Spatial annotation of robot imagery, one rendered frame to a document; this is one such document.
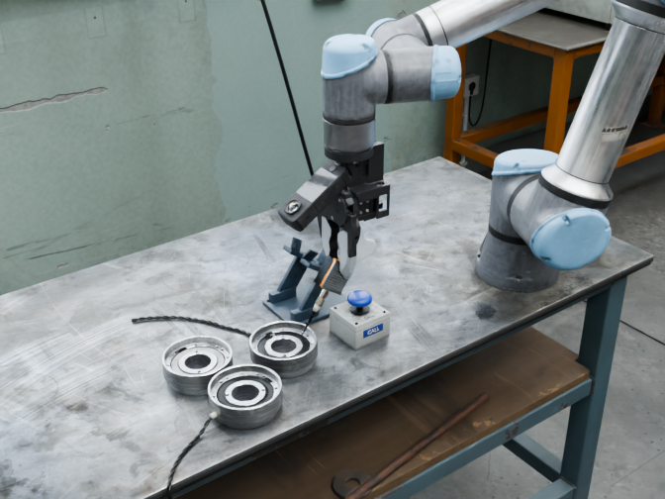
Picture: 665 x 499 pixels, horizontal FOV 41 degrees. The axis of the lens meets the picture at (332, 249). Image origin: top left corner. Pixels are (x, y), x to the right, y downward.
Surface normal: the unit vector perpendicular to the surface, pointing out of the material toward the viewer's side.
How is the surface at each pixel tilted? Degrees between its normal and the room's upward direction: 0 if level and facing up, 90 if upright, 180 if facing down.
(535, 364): 0
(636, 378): 0
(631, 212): 0
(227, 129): 90
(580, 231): 97
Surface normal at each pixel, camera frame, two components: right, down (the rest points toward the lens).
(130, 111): 0.59, 0.39
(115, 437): -0.01, -0.88
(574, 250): 0.18, 0.58
